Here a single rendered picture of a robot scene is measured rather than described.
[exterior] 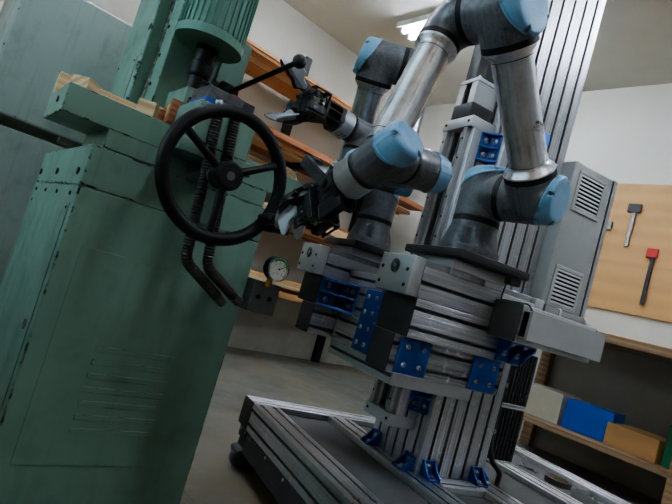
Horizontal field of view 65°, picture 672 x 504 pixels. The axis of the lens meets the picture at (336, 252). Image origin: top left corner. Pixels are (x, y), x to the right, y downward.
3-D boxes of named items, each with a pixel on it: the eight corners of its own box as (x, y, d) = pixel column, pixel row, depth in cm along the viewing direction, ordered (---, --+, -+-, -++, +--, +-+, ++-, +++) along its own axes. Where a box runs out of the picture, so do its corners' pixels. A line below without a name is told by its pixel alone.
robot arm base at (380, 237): (374, 252, 187) (381, 225, 188) (397, 255, 174) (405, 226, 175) (337, 239, 181) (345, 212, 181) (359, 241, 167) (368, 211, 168)
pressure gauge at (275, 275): (263, 285, 130) (272, 254, 131) (255, 283, 133) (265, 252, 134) (283, 291, 134) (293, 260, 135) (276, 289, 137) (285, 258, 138)
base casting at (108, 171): (77, 183, 108) (91, 141, 109) (34, 181, 154) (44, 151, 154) (260, 243, 136) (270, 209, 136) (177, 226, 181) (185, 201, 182)
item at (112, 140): (103, 146, 111) (109, 128, 111) (80, 150, 127) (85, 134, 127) (262, 207, 135) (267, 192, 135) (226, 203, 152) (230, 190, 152)
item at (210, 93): (205, 100, 114) (212, 76, 114) (185, 105, 123) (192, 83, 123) (256, 125, 122) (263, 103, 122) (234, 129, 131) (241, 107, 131)
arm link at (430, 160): (413, 155, 106) (376, 140, 98) (460, 155, 98) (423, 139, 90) (406, 194, 106) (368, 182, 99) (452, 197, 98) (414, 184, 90)
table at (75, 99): (69, 103, 97) (79, 72, 98) (41, 117, 121) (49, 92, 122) (321, 207, 134) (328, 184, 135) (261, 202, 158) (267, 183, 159)
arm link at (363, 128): (379, 156, 149) (387, 128, 150) (351, 141, 142) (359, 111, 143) (361, 157, 155) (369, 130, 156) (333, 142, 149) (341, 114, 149)
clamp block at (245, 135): (188, 137, 112) (201, 97, 112) (165, 140, 122) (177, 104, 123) (248, 163, 121) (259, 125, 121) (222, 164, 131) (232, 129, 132)
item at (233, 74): (216, 80, 158) (230, 34, 160) (203, 84, 166) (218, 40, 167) (240, 93, 164) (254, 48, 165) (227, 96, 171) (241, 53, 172)
